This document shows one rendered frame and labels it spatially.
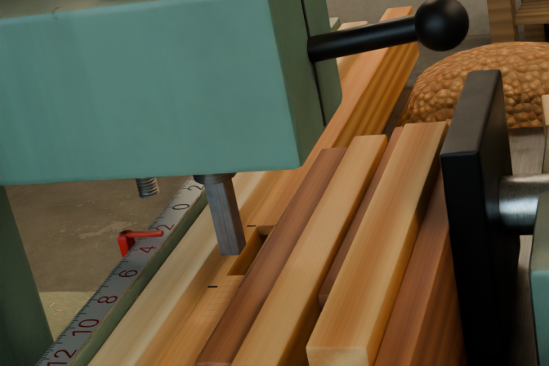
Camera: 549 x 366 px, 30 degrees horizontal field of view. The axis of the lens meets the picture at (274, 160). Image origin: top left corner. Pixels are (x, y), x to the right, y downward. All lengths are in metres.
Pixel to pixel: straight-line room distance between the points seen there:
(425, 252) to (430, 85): 0.29
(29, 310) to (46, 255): 2.19
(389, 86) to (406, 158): 0.26
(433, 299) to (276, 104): 0.09
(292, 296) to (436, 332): 0.06
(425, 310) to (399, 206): 0.06
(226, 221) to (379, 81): 0.26
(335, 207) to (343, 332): 0.13
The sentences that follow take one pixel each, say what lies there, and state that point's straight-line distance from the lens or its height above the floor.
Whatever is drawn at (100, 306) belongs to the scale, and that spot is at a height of 0.96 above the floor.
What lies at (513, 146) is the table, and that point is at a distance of 0.62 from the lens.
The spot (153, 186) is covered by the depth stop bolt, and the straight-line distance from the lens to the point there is 0.50.
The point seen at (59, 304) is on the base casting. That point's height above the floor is 0.80.
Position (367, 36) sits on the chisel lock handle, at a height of 1.04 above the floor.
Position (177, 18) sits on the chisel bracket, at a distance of 0.36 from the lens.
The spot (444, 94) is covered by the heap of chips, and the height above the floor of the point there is 0.92.
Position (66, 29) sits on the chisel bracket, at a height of 1.06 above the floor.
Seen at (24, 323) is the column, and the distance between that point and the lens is 0.63.
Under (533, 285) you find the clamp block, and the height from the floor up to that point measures 0.95.
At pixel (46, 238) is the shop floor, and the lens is 2.92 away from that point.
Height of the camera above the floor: 1.15
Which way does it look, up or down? 22 degrees down
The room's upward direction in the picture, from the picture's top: 12 degrees counter-clockwise
